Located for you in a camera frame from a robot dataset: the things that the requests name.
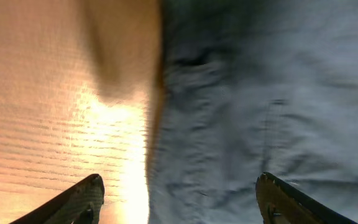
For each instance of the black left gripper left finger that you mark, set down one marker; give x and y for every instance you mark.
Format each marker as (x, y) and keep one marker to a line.
(80, 204)

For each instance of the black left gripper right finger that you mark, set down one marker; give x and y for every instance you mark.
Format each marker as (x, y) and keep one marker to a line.
(279, 202)

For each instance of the dark navy shorts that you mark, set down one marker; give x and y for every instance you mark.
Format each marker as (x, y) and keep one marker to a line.
(252, 87)

